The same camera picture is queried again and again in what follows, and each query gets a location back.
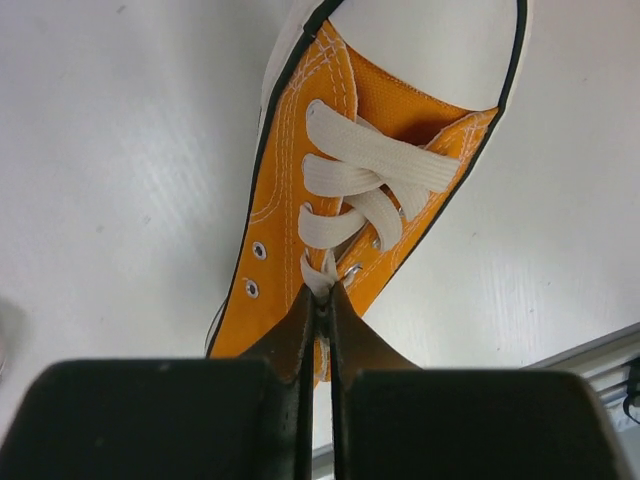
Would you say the orange sneaker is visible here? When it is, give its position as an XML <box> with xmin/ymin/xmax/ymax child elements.
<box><xmin>206</xmin><ymin>1</ymin><xmax>531</xmax><ymax>358</ymax></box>

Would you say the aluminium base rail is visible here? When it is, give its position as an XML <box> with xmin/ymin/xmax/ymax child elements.
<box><xmin>313</xmin><ymin>326</ymin><xmax>639</xmax><ymax>479</ymax></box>

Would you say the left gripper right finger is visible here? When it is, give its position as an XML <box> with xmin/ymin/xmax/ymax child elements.
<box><xmin>327</xmin><ymin>286</ymin><xmax>632</xmax><ymax>479</ymax></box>

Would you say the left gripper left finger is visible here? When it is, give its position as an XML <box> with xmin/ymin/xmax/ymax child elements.
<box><xmin>1</xmin><ymin>289</ymin><xmax>314</xmax><ymax>479</ymax></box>

